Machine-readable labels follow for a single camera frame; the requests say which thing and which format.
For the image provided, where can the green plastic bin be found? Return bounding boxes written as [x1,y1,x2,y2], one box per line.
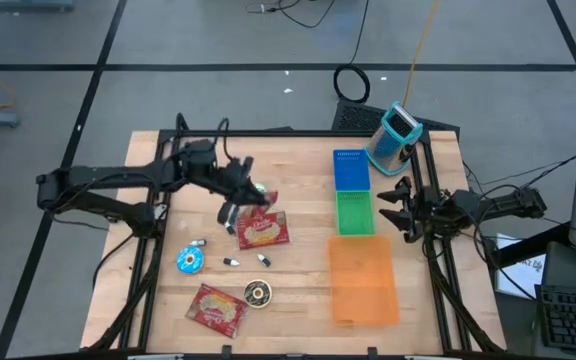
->
[335,190,376,237]

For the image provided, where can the black keyboard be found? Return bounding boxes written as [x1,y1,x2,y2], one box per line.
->
[534,241,576,360]

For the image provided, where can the orange plastic bin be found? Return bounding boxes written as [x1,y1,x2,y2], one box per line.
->
[327,234,401,328]

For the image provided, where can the black metal beam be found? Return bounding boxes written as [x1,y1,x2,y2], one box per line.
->
[487,222,574,271]

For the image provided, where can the yellow hanging cable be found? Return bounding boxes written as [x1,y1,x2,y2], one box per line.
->
[401,0,440,109]

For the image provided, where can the black aluminium table frame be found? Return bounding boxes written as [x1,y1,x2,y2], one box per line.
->
[85,112,507,354]

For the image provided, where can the black perforated mat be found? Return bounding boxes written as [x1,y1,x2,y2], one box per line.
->
[331,98,462,134]

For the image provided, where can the blue round candy packet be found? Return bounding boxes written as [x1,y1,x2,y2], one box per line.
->
[175,245,206,275]

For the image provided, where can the blue plastic bin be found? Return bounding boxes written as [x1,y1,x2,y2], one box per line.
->
[332,148,372,193]

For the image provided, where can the white paper sheet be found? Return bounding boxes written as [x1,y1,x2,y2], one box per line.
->
[493,232,548,301]

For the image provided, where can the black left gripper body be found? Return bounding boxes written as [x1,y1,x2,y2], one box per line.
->
[215,155,257,204]

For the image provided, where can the coiled black cable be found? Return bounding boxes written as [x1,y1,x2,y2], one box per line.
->
[332,63,372,105]

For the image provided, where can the black hanging cable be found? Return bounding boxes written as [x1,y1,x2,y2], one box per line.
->
[348,0,371,69]

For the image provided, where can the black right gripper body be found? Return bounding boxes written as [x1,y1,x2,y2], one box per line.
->
[401,182,449,245]

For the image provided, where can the red snack packet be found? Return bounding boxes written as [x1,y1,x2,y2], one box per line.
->
[235,209,291,251]
[184,282,249,340]
[250,188,280,210]

